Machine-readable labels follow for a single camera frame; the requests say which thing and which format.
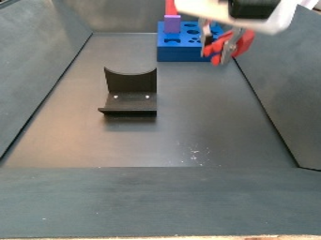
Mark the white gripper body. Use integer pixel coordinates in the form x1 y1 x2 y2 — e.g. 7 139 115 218
173 0 304 36

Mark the red three prong object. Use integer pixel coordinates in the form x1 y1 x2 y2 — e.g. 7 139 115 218
202 27 255 66

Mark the purple peg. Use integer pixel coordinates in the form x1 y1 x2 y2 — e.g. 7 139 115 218
165 15 181 34

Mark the blue shape sorter block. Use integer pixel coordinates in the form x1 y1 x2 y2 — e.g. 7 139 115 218
157 22 212 62

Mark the red square peg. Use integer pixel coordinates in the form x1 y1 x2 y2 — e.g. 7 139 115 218
166 0 177 15

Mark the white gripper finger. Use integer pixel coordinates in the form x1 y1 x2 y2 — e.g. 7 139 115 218
221 27 245 65
198 18 213 56

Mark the black curved fixture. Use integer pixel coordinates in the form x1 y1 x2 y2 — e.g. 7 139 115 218
98 68 157 115

